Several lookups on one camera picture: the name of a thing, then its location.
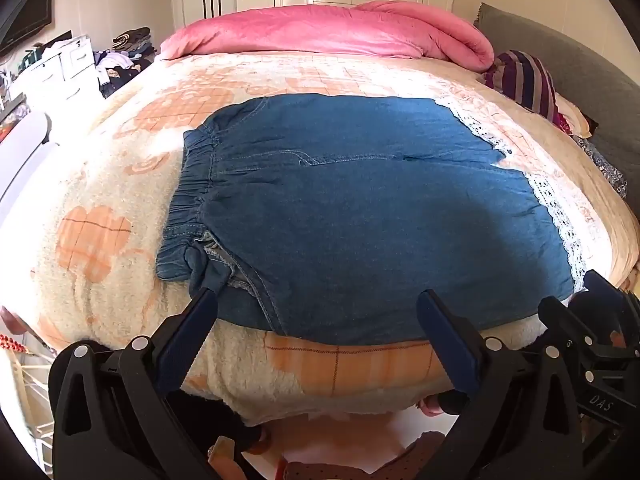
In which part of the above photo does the pile of clothes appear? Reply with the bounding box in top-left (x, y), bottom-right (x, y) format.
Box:
top-left (95, 27), bottom-right (161, 98)

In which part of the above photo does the cream blanket orange print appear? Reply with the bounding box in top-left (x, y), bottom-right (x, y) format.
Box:
top-left (30, 52), bottom-right (640, 411)

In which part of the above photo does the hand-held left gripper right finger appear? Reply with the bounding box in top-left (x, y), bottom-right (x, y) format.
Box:
top-left (417, 289), bottom-right (585, 480)

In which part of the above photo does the black television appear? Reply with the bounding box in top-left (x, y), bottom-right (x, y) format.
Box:
top-left (0, 0), bottom-right (54, 56)

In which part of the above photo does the cream pillow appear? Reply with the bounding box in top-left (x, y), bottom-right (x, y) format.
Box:
top-left (554, 94), bottom-right (592, 137)

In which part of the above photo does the blue denim pants lace hem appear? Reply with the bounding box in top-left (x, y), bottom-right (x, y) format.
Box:
top-left (155, 92), bottom-right (588, 346)

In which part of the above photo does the pink duvet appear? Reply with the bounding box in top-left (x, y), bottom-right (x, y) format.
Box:
top-left (160, 1), bottom-right (496, 73)

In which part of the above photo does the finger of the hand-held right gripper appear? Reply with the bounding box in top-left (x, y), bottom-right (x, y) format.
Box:
top-left (584, 269), bottom-right (640, 321)
top-left (538, 296), bottom-right (601, 361)

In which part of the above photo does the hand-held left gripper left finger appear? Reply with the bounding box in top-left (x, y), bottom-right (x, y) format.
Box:
top-left (49, 287), bottom-right (219, 480)

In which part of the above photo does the grey headboard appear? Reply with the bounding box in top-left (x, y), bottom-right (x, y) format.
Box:
top-left (472, 2), bottom-right (640, 201)

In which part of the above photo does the beige bed sheet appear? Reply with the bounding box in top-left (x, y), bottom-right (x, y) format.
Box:
top-left (495, 75), bottom-right (640, 286)

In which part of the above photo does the purple striped pillow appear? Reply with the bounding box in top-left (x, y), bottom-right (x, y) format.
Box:
top-left (482, 50), bottom-right (561, 121)

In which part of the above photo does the dark floral pillow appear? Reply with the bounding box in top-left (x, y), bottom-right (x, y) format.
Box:
top-left (575, 135), bottom-right (629, 197)

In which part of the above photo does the white wire rack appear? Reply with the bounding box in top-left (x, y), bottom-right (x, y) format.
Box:
top-left (0, 332), bottom-right (57, 461)

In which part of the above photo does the white rounded chair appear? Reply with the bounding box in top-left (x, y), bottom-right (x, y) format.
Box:
top-left (0, 112), bottom-right (53, 221)

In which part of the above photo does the white drawer cabinet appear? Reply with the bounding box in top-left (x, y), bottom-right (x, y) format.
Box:
top-left (20, 35), bottom-right (101, 107)

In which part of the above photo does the brown slipper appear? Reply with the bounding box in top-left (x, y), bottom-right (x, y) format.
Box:
top-left (207, 425), bottom-right (273, 480)

